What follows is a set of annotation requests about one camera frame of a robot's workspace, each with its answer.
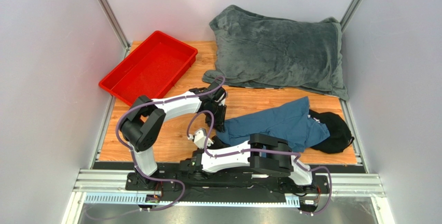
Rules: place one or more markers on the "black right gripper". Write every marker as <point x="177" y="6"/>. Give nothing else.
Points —
<point x="214" y="144"/>

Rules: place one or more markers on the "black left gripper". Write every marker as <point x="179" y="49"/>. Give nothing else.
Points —
<point x="219" y="123"/>

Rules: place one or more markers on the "blue t shirt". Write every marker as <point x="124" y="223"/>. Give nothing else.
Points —
<point x="290" y="121"/>

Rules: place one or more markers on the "black baseball cap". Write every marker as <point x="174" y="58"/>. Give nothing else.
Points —
<point x="340" y="136"/>

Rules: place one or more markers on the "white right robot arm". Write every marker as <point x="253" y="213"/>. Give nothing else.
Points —
<point x="261" y="153"/>

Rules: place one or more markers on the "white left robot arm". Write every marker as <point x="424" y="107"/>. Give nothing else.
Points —
<point x="139" y="127"/>

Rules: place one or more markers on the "red plastic tray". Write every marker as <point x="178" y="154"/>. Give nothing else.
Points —
<point x="151" y="69"/>

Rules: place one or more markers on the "grey plush pillow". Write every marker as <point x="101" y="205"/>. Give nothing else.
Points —
<point x="255" y="51"/>

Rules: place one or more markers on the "left aluminium frame post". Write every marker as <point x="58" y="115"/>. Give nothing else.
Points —
<point x="115" y="24"/>

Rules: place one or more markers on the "aluminium frame post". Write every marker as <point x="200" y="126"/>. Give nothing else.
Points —
<point x="349" y="13"/>
<point x="115" y="24"/>

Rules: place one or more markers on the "right aluminium frame post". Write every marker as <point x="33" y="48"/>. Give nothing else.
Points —
<point x="349" y="13"/>

